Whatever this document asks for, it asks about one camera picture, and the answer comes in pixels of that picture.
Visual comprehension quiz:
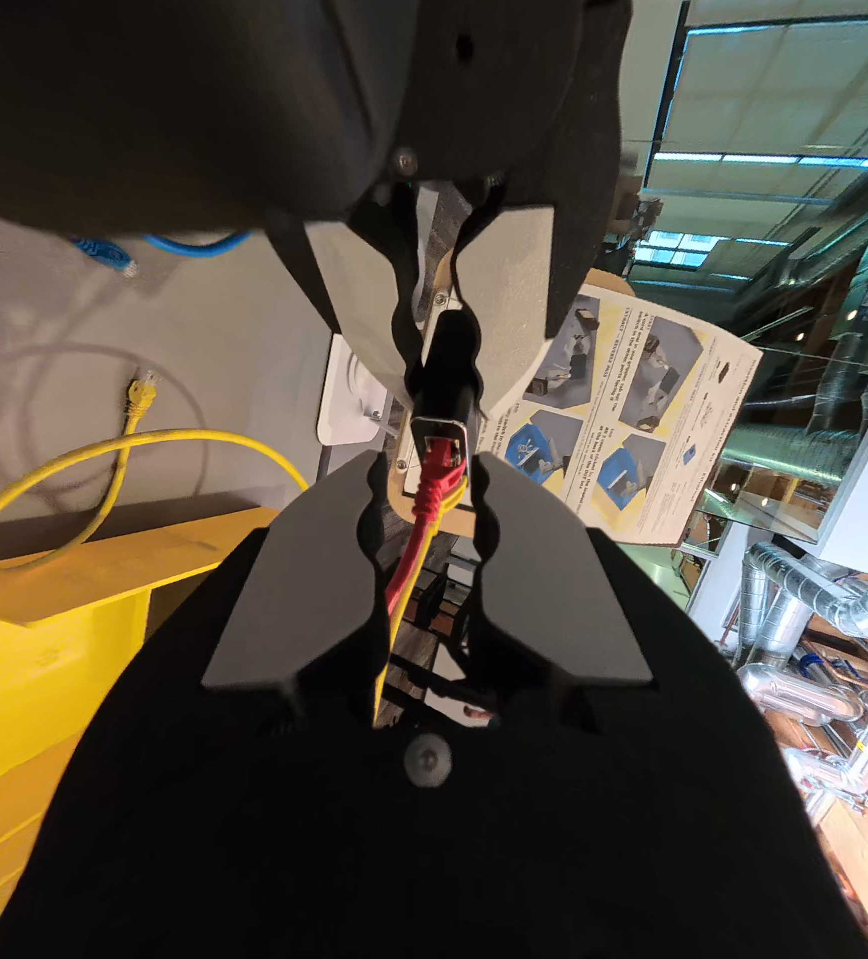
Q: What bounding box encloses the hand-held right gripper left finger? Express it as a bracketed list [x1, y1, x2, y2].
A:
[200, 452, 393, 728]

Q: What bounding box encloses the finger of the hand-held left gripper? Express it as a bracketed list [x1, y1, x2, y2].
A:
[305, 221, 426, 396]
[451, 204, 557, 422]

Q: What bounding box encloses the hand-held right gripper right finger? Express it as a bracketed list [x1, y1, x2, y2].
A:
[470, 452, 659, 722]

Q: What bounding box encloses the black ethernet splitter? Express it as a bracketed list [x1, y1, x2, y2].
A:
[406, 307, 481, 469]

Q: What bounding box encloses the blue ethernet cable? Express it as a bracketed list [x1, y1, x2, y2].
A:
[70, 228, 255, 280]

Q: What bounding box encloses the red ethernet cable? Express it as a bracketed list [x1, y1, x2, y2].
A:
[384, 437, 471, 615]

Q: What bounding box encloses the yellow ethernet cable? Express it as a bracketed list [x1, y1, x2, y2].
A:
[0, 367, 472, 728]

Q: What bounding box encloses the yellow plastic bin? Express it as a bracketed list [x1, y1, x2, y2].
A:
[0, 505, 279, 919]

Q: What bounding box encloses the white sign stand base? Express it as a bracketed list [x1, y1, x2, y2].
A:
[318, 333, 405, 451]

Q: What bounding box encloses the instruction sign board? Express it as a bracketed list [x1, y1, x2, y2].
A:
[385, 247, 763, 548]

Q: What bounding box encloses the cluster of silver ducts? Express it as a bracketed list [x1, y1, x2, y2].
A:
[734, 532, 868, 810]

